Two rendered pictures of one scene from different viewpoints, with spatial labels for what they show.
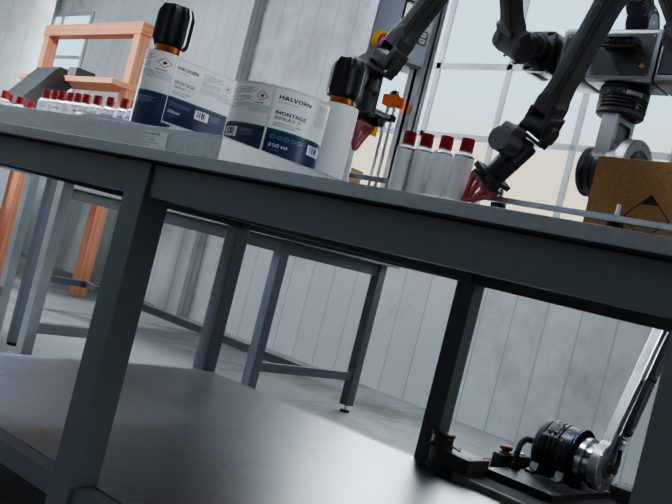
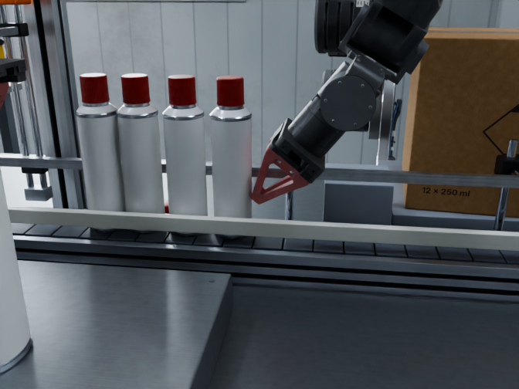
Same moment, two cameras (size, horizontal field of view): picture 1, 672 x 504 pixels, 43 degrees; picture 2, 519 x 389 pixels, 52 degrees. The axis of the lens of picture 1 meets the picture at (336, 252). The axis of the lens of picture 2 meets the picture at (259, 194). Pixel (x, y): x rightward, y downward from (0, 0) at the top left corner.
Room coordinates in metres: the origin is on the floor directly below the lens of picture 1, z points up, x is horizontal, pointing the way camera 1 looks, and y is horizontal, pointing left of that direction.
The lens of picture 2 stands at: (1.50, 0.07, 1.18)
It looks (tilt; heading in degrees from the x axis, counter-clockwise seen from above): 21 degrees down; 328
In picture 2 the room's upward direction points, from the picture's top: straight up
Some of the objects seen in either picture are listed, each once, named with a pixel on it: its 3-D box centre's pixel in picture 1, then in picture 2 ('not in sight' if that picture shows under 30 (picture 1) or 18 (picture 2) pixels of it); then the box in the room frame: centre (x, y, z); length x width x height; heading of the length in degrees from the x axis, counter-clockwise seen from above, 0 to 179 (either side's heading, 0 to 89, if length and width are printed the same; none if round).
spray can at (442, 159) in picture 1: (438, 176); (185, 157); (2.10, -0.20, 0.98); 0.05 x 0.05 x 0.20
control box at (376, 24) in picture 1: (397, 31); not in sight; (2.36, -0.02, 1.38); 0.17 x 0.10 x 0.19; 106
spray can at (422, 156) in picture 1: (418, 173); (140, 154); (2.14, -0.15, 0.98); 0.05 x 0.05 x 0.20
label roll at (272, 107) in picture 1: (275, 129); not in sight; (1.76, 0.18, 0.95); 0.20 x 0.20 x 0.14
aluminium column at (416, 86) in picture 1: (409, 113); (45, 3); (2.37, -0.11, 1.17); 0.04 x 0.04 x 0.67; 51
